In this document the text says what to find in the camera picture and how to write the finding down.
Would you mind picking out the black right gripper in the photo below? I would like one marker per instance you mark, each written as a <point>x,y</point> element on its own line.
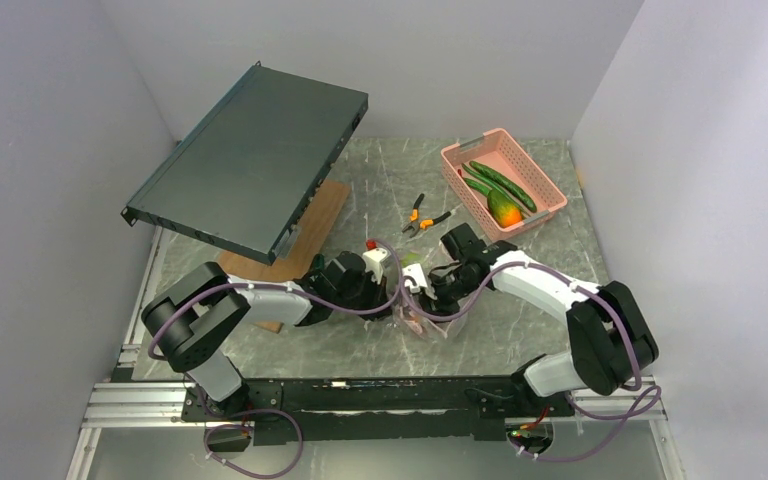
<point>437,306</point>

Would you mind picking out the clear zip top bag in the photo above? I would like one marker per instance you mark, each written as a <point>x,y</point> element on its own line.
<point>421,309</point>

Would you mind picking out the green orange fake mango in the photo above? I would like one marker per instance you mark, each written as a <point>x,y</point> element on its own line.
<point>504,211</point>

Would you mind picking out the green fake chili pepper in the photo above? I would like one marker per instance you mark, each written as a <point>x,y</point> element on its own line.
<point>478,186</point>

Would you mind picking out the green fake cucumber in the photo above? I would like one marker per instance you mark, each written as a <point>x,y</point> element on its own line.
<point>512,187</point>

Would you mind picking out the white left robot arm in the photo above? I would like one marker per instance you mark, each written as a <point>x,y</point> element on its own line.
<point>190,321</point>

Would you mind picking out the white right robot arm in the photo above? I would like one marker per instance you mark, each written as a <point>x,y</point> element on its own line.
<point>610,342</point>

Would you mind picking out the pink plastic basket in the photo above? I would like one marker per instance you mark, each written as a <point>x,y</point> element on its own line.
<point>499,150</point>

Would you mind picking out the wooden base board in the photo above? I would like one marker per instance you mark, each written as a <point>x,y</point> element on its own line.
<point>306,240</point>

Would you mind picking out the dark rack server chassis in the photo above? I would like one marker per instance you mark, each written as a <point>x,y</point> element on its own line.
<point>244,176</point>

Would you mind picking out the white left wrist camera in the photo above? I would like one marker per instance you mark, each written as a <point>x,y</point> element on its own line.
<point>377,260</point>

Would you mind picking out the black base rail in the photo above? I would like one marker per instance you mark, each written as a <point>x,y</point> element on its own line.
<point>482,408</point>

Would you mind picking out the green handled screwdriver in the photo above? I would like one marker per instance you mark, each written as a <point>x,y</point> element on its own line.
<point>318,262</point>

